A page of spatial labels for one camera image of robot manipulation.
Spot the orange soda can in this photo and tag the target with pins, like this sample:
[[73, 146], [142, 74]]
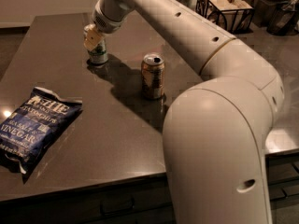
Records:
[[152, 75]]

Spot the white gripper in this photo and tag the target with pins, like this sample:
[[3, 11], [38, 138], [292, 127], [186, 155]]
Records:
[[105, 22]]

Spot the blue chip bag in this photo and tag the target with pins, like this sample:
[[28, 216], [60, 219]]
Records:
[[34, 125]]

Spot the brown napkins stack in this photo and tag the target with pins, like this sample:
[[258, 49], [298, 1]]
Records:
[[225, 2]]

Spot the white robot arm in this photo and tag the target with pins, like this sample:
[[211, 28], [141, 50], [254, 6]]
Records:
[[214, 132]]

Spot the black drawer handle left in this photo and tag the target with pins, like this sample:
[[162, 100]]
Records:
[[116, 207]]

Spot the dark snack container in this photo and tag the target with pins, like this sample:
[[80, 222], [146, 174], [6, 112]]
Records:
[[273, 15]]

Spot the green white 7up can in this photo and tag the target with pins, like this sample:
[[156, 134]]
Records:
[[99, 54]]

